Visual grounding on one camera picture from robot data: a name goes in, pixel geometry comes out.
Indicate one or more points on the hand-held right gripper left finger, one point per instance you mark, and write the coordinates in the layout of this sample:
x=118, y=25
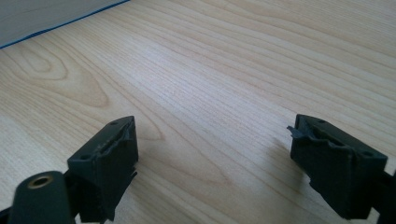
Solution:
x=106, y=168

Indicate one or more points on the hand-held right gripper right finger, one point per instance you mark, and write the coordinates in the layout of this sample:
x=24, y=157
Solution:
x=339, y=174

